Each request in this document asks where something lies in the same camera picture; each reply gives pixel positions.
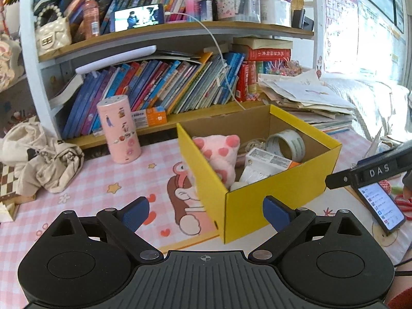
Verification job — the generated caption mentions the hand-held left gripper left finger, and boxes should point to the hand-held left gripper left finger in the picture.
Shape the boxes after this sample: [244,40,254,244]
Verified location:
[47,196,163,263]

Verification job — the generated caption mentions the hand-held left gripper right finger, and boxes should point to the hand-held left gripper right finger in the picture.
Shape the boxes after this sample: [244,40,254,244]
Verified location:
[249,196,366,261]

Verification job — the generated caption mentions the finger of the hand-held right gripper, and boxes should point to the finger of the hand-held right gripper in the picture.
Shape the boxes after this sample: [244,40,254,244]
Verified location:
[325,167,355,190]

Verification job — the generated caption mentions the yellow cardboard box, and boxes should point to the yellow cardboard box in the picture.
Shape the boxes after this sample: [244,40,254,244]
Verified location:
[176,105,342,244]

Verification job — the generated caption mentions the clear tape roll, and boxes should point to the clear tape roll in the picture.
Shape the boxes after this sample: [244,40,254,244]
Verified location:
[265,130,306,163]

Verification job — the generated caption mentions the white printed carton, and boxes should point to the white printed carton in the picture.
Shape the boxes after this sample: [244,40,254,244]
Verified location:
[238,147,305,184]

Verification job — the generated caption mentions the pink plush toy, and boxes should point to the pink plush toy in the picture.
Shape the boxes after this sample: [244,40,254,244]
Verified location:
[182,134,241,190]

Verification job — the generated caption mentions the person's right hand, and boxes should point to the person's right hand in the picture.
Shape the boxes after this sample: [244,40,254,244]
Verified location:
[402,170,412,199]

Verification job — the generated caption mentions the smartphone with lit list screen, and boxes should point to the smartphone with lit list screen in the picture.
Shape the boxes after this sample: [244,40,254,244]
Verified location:
[354,182,407,236]

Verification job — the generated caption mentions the red scissors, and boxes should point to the red scissors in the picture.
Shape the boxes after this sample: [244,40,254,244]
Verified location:
[393,193,412,213]

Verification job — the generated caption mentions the pink sticker-covered canister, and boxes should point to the pink sticker-covered canister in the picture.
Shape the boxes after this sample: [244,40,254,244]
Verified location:
[97,96,142,165]

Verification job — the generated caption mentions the stack of loose papers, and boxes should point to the stack of loose papers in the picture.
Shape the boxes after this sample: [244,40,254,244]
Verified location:
[257,69,356,132]

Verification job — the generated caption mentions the orange and white small carton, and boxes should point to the orange and white small carton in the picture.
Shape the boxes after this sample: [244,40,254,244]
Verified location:
[130,106,168,128]

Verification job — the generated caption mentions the beige cloth bag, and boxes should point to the beige cloth bag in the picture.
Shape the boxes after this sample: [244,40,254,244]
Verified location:
[2,122,85,194]

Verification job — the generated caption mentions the colourful patterned box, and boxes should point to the colourful patterned box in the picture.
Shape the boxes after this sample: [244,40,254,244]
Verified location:
[262,59,303,77]

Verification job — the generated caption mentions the small white paper box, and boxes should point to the small white paper box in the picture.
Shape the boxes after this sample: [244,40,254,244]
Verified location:
[0,203,20,222]

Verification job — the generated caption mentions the row of children's books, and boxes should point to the row of children's books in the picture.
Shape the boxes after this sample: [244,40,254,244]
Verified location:
[61,51,247,140]

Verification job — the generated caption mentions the wooden chessboard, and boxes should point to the wooden chessboard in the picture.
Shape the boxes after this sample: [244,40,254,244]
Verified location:
[0,161,36,205]

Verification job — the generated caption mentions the red boxed book set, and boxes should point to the red boxed book set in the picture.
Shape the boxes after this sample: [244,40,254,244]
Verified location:
[236,62,258,103]

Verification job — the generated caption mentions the white-paged thick book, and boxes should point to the white-paged thick book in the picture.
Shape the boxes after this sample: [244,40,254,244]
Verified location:
[49,73,85,109]

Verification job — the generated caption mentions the red thick dictionary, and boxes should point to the red thick dictionary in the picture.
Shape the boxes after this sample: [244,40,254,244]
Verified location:
[246,48,292,62]

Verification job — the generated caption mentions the beige thick book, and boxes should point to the beige thick book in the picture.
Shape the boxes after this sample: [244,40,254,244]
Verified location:
[232,37,294,50]

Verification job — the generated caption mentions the white bar lamp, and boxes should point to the white bar lamp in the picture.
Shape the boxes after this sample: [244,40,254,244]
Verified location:
[75,46,157,75]

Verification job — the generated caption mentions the small black device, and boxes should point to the small black device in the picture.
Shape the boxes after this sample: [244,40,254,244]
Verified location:
[291,9,314,29]

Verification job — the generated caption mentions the white pen holder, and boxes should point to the white pen holder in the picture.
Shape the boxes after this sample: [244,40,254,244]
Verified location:
[259,0,292,28]

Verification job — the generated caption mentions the clear pen holder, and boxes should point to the clear pen holder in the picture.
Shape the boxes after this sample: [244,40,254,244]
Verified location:
[238,0,261,23]

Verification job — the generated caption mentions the white quilted pearl handbag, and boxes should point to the white quilted pearl handbag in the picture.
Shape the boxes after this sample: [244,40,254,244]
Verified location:
[34,5,72,57]

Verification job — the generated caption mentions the smartphone playing video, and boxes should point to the smartphone playing video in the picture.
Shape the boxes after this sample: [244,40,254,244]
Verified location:
[110,3,165,33]

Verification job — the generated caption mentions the white plush doll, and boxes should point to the white plush doll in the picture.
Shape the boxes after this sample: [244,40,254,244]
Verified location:
[0,32,24,91]

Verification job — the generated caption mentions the pink pen holder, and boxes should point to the pink pen holder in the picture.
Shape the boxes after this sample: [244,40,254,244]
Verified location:
[216,0,242,22]

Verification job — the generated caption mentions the pink pump bottle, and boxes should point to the pink pump bottle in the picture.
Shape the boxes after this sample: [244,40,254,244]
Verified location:
[82,0,101,39]

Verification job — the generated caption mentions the small spray bottle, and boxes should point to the small spray bottle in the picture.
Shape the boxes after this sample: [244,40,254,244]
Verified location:
[199,0,213,21]

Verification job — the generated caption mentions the alphabet wall poster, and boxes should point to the alphabet wall poster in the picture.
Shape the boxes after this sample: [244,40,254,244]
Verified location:
[322,0,359,74]

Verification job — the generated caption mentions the white charging cable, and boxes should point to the white charging cable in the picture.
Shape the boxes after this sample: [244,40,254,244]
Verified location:
[164,11,247,111]

